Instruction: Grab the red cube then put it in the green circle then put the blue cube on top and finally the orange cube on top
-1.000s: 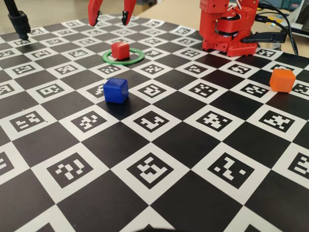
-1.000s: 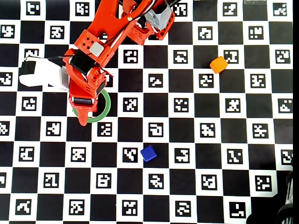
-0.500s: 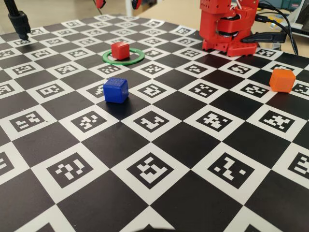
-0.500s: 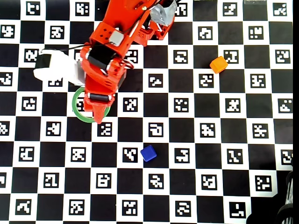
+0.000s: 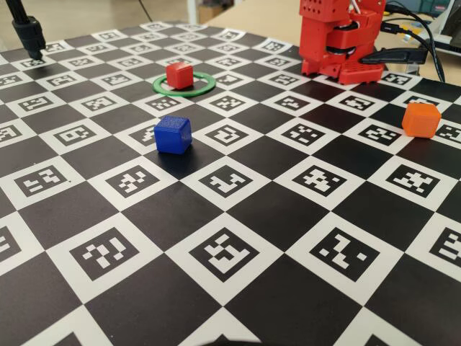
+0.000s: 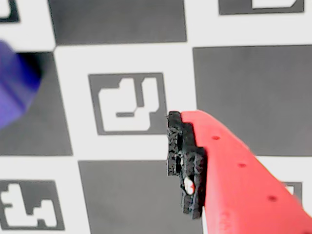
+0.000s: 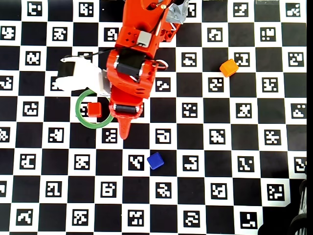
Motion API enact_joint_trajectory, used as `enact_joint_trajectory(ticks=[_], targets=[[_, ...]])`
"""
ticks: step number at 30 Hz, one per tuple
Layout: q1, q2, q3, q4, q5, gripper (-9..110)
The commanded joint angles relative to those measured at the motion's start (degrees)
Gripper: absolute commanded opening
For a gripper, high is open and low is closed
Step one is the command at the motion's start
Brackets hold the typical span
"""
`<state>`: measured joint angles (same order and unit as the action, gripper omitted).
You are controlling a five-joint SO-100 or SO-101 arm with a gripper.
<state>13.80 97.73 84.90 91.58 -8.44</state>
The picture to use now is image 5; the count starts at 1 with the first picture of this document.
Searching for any blue cube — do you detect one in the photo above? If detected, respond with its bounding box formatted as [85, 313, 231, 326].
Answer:
[153, 115, 192, 156]

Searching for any red cube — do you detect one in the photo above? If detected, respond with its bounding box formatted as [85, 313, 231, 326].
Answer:
[165, 61, 194, 90]

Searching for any orange cube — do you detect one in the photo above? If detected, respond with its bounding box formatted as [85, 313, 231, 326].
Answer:
[401, 102, 442, 139]

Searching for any black white marker checkerboard mat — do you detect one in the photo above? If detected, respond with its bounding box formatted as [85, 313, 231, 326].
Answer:
[0, 20, 461, 346]

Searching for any brown cardboard box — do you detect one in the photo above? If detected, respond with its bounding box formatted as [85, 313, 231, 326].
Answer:
[197, 5, 221, 23]

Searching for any black clamp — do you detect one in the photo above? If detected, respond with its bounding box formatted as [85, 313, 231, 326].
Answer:
[359, 48, 429, 66]

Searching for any black tripod leg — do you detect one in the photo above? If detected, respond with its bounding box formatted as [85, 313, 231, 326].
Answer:
[6, 0, 47, 61]

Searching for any teal box with red label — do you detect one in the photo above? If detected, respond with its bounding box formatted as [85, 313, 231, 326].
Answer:
[395, 0, 449, 15]

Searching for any green ring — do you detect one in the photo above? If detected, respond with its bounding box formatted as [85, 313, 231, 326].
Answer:
[152, 71, 217, 97]

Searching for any black cable with plug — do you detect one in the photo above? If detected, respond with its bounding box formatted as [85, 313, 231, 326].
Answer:
[380, 21, 433, 50]

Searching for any thick black cable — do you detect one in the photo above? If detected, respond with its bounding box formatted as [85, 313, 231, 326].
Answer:
[384, 1, 447, 83]

